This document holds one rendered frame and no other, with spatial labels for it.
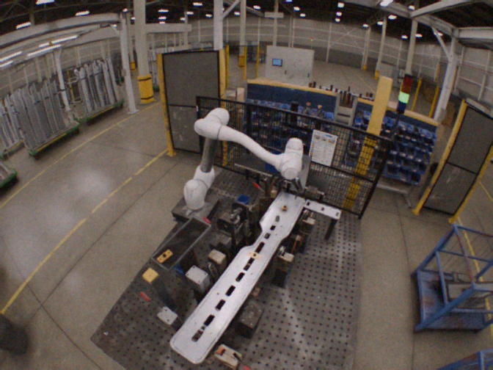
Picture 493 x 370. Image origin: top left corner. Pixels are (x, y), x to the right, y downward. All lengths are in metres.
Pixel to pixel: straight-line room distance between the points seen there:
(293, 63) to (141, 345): 7.87
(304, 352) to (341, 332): 0.28
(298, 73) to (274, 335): 7.48
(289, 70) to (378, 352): 7.69
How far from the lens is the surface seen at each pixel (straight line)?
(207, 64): 3.44
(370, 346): 2.46
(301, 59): 7.84
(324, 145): 1.88
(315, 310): 1.56
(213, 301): 1.20
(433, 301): 2.92
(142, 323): 1.58
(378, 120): 1.80
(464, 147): 3.84
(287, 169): 1.13
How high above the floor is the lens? 2.10
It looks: 37 degrees down
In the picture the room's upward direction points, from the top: 2 degrees clockwise
